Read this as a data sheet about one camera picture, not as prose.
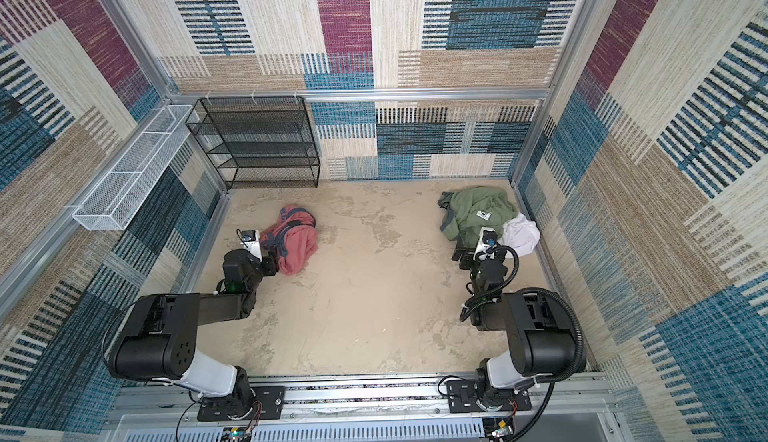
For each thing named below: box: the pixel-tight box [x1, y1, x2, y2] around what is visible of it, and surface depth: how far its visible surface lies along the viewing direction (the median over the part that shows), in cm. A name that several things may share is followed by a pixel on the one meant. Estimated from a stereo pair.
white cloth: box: [497, 213, 541, 258], surface depth 102 cm
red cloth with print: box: [260, 205, 318, 275], surface depth 97 cm
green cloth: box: [438, 187, 518, 248], surface depth 104 cm
